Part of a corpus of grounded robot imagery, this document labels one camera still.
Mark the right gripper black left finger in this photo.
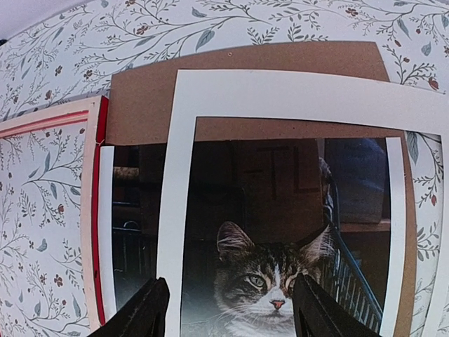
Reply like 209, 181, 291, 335
88, 277, 170, 337

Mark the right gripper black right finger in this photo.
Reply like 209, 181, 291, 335
292, 274, 378, 337

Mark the cat photo print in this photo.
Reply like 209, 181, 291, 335
98, 138, 406, 336

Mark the red wooden picture frame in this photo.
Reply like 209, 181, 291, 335
1, 96, 108, 336

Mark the white mat board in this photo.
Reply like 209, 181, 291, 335
156, 70, 448, 336

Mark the floral patterned table cover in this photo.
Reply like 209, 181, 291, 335
0, 0, 449, 337

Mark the brown cardboard backing board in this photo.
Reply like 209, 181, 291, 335
106, 41, 415, 336

